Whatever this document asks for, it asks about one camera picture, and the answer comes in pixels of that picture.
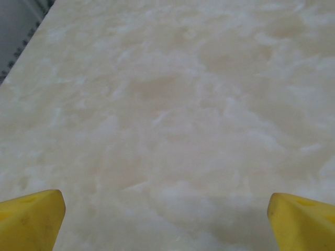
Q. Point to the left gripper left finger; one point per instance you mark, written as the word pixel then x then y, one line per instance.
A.
pixel 28 225

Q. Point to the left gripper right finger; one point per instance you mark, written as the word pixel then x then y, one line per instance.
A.
pixel 306 227

